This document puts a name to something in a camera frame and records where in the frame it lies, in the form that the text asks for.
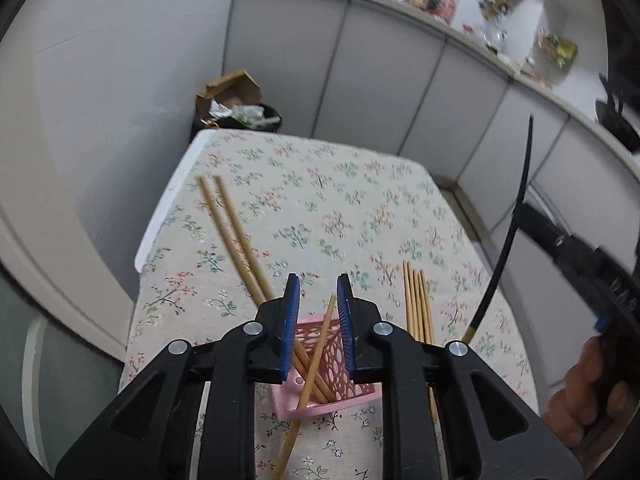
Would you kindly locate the pink soap bottle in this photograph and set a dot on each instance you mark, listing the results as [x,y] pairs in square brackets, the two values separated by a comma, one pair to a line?
[446,9]

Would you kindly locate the floral tablecloth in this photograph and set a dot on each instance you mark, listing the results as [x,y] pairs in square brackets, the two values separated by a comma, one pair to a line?
[310,208]

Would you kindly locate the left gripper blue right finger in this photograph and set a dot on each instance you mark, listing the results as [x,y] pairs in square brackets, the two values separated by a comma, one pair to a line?
[446,413]

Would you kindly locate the pink perforated utensil holder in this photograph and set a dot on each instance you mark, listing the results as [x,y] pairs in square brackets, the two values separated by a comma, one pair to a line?
[333,371]

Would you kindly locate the person's right hand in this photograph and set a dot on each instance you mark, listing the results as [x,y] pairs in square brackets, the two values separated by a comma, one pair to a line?
[574,407]

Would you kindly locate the black trash bin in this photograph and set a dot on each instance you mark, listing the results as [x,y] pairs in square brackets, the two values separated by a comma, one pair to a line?
[259,117]

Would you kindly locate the brown cardboard box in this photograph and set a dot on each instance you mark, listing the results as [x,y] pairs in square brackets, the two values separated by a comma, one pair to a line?
[237,88]

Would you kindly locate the bamboo chopstick bundle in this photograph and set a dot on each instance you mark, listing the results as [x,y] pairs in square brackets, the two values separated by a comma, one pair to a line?
[417,305]

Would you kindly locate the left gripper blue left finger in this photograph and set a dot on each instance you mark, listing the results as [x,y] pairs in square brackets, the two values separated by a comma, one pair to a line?
[190,411]

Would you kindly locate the white kitchen cabinets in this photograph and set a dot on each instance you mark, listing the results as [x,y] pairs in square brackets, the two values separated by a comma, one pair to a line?
[379,75]

